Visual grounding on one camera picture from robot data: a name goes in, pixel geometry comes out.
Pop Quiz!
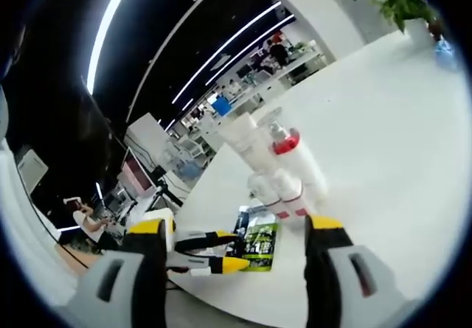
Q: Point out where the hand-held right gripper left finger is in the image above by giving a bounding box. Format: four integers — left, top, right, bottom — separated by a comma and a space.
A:
68, 217, 170, 328

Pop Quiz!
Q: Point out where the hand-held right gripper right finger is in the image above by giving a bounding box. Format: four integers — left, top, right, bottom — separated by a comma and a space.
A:
304, 213, 417, 328

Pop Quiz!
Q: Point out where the green skincare sachet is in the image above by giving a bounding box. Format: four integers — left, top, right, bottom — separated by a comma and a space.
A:
241, 223, 280, 273

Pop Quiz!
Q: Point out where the small white skincare bottle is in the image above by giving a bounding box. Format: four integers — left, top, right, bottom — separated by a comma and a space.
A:
256, 175, 294, 230
277, 172, 313, 234

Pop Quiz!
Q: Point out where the white skincare tube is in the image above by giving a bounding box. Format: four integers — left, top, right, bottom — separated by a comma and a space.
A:
216, 115, 282, 182

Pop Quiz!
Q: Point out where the white red-collar pump skincare bottle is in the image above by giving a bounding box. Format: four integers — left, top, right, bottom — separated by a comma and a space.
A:
257, 106, 330, 204

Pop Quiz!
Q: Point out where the black tripod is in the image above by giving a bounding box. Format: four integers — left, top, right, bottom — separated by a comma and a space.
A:
147, 178, 184, 211

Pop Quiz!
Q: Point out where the blue bin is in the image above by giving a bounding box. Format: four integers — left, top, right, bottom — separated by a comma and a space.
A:
211, 97, 232, 117

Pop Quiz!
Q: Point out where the white ceiling unit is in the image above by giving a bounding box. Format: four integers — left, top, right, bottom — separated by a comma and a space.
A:
16, 149, 49, 193

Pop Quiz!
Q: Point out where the ceiling light strip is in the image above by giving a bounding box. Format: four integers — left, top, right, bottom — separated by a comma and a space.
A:
171, 1, 283, 105
180, 13, 296, 112
86, 0, 139, 94

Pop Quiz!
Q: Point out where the blue plastic bag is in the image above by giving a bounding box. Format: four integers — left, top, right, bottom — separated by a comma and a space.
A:
434, 39, 457, 62

